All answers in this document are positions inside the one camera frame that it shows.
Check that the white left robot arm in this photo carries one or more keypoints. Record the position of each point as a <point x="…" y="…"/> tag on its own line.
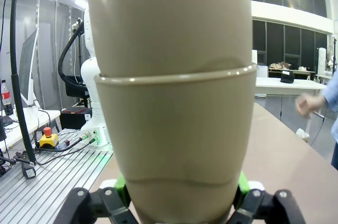
<point x="91" y="70"/>

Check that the cola bottle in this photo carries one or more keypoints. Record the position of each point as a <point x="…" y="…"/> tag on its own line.
<point x="5" y="94"/>

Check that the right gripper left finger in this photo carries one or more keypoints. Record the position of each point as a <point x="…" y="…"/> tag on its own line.
<point x="105" y="208"/>

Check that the white table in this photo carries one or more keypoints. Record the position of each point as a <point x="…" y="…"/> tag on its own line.
<point x="277" y="85"/>

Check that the person in blue shirt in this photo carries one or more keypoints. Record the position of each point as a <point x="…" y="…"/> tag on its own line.
<point x="335" y="150"/>

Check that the black bag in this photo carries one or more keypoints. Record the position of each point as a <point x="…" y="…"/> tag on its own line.
<point x="287" y="78"/>

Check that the white desk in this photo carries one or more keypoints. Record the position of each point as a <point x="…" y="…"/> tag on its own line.
<point x="42" y="115"/>

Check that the aluminium slotted base plate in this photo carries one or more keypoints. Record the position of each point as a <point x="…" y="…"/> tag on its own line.
<point x="47" y="189"/>

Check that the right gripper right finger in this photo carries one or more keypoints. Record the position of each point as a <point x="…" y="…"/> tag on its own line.
<point x="264" y="208"/>

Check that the black clamp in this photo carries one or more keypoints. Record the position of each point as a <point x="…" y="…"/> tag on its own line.
<point x="28" y="171"/>

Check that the black padded stand pole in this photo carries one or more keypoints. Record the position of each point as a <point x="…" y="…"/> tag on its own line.
<point x="19" y="89"/>

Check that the white tower appliance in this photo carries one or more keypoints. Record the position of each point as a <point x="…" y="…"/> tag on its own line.
<point x="322" y="61"/>

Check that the white computer monitor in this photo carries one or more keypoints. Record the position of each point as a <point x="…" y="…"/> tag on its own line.
<point x="29" y="70"/>

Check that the yellow emergency stop button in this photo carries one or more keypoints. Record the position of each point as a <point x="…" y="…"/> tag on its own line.
<point x="48" y="139"/>

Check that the black box with red top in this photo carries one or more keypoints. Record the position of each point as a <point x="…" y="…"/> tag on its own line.
<point x="75" y="117"/>

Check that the tall brown cup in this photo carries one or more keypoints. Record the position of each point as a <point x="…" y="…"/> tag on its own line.
<point x="174" y="129"/>
<point x="169" y="23"/>

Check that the person's left forearm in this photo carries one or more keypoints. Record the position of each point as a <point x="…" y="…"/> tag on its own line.
<point x="332" y="97"/>

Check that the cardboard pile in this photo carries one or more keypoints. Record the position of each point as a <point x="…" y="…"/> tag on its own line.
<point x="282" y="65"/>

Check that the person's left hand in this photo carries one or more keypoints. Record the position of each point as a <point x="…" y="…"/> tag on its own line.
<point x="309" y="105"/>

